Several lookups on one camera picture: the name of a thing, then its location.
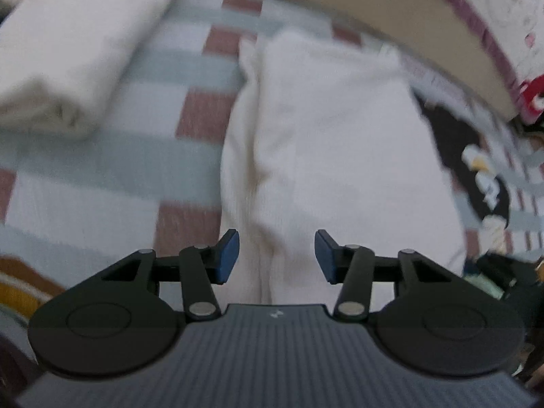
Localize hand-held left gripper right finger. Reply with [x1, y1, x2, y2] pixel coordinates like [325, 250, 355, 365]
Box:
[314, 229, 453, 321]

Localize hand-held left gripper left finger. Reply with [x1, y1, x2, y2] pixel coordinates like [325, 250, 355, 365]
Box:
[102, 228, 241, 321]

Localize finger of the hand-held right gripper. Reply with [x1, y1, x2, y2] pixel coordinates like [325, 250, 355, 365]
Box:
[476, 253, 517, 290]

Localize white shirt with monster print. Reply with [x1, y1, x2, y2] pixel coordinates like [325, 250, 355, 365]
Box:
[220, 28, 467, 307]

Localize cream pants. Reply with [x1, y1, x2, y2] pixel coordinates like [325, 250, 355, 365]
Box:
[0, 0, 194, 139]

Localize checked rug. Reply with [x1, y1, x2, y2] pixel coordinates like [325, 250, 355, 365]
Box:
[0, 0, 544, 328]

